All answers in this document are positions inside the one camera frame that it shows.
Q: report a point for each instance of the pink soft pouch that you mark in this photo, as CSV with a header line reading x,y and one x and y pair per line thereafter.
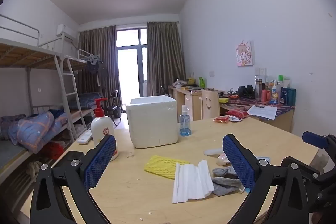
x,y
223,159

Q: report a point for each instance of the white bunk ladder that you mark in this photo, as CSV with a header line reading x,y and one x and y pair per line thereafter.
x,y
71,94

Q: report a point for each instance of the wooden chair with smiley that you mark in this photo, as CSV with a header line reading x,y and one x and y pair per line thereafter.
x,y
210,104

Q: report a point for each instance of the white foam box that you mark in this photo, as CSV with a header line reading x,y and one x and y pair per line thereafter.
x,y
152,121

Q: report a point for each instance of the white mug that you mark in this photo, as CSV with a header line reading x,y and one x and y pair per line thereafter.
x,y
178,85

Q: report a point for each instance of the white double wall socket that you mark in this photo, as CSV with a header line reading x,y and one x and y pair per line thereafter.
x,y
260,71

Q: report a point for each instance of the black folding chair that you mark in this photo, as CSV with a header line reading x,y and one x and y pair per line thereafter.
x,y
113,108

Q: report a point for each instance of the pink wall poster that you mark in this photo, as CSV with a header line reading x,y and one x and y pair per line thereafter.
x,y
245,53

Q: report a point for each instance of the printed paper sheet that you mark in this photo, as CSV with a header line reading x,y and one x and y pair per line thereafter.
x,y
262,111

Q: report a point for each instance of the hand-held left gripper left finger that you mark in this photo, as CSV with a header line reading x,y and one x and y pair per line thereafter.
x,y
101,161

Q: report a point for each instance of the wooden desk with drawers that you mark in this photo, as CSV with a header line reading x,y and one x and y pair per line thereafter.
x,y
190,100

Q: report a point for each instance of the white snack packet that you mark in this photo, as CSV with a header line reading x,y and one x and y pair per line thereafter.
x,y
235,119

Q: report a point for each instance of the white remote control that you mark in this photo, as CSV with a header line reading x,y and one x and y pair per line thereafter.
x,y
85,137

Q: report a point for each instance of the row of toiletry bottles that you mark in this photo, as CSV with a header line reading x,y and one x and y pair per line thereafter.
x,y
275,94

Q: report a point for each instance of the yellow foam net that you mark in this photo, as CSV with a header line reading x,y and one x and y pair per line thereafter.
x,y
160,165

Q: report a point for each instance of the wooden desk with patterned cloth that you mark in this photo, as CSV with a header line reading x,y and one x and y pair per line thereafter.
x,y
283,119

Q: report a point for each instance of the red plastic bag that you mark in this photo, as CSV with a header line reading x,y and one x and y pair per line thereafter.
x,y
53,150

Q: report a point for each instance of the yellow pouch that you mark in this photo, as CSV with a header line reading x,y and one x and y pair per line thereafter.
x,y
224,100

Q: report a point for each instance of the metal bunk bed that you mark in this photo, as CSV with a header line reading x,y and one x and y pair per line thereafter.
x,y
15,56
78,62

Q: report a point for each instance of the clear plastic bag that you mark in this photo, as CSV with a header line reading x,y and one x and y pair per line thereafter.
x,y
212,151

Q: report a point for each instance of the beige cloth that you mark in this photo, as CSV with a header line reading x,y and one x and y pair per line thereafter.
x,y
34,170

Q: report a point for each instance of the grey sock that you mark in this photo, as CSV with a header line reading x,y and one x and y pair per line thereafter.
x,y
225,186
223,172

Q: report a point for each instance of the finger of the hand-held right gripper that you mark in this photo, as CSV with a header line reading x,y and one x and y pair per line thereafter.
x,y
315,138

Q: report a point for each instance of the blue plaid quilt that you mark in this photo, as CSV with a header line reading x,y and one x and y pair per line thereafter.
x,y
34,129

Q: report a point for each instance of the red snack packet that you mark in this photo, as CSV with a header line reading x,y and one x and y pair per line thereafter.
x,y
237,113

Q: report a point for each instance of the hanging dark clothes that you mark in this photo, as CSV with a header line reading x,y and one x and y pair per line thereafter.
x,y
93,65

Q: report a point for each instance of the white lotion pump bottle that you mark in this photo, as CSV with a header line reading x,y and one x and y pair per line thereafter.
x,y
101,127

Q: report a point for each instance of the black headphones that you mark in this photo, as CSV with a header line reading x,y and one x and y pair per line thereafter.
x,y
246,91

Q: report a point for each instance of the folded blue plaid bedding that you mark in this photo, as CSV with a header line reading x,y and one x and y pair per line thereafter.
x,y
85,100

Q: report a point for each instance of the white foam sheet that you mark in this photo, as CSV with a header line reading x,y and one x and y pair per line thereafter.
x,y
191,182

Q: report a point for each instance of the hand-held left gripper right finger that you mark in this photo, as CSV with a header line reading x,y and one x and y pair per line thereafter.
x,y
239,161

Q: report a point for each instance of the blue spray bottle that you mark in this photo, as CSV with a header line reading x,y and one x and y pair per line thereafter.
x,y
185,127

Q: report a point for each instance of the orange-red snack packet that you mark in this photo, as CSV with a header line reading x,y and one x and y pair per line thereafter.
x,y
220,119

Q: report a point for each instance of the green packet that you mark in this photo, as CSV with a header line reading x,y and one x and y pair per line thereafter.
x,y
202,82

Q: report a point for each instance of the brown curtain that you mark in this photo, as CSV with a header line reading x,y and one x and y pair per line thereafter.
x,y
102,56
165,56

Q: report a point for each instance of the yellow box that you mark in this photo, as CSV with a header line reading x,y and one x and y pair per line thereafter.
x,y
190,80

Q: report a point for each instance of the glass balcony door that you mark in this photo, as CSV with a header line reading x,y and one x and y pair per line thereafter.
x,y
131,69

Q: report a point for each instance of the white air conditioner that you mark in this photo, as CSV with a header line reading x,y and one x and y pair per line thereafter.
x,y
67,31

